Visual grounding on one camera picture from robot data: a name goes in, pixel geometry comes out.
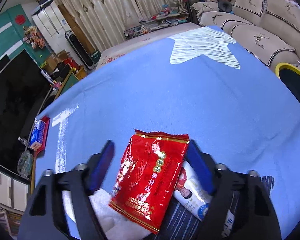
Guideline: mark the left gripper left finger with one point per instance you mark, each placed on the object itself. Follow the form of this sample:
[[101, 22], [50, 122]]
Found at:
[[56, 194]]

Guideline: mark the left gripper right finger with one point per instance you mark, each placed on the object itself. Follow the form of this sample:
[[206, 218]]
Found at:
[[240, 207]]

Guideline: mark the white cloth towel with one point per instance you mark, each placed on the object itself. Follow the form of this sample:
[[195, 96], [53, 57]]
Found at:
[[114, 225]]

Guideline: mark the red snack bag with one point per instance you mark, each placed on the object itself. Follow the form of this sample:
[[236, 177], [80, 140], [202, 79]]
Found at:
[[148, 174]]

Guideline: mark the yellow rim black trash bin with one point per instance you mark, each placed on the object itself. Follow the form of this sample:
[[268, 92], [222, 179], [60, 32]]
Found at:
[[290, 76]]

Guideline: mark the wooden tv cabinet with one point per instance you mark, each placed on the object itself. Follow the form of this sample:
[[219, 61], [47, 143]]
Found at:
[[12, 192]]

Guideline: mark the glass ashtray bowl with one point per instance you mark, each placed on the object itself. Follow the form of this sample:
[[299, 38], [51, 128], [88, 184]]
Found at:
[[25, 164]]

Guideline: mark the red tray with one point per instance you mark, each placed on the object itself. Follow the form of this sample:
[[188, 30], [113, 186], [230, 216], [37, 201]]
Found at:
[[46, 120]]

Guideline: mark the white magazine with portrait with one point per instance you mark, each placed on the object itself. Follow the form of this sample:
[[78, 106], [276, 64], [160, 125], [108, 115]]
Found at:
[[189, 193]]

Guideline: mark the blue tissue pack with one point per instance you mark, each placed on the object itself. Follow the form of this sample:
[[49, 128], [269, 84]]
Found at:
[[37, 135]]

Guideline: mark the black flat television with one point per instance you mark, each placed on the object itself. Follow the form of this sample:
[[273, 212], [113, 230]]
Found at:
[[23, 89]]

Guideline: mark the blue star tablecloth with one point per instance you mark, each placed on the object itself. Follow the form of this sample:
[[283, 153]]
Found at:
[[201, 83]]

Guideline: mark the black tower fan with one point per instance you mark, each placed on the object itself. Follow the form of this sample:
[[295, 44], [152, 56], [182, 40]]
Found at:
[[79, 49]]

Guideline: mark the floral floor mattress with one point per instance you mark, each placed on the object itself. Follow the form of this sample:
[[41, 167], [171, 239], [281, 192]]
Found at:
[[121, 49]]

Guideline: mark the artificial flower decoration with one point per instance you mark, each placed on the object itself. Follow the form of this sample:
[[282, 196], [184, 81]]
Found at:
[[33, 37]]

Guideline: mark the beige sectional sofa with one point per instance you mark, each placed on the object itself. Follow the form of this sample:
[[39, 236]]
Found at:
[[268, 29]]

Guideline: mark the white standing air conditioner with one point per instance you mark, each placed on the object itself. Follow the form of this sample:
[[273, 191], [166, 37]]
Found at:
[[53, 26]]

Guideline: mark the beige embroidered curtains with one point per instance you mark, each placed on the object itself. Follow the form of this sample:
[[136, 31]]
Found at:
[[103, 22]]

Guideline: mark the low glass toy shelf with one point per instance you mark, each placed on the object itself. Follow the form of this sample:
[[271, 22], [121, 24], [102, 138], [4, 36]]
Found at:
[[157, 22]]

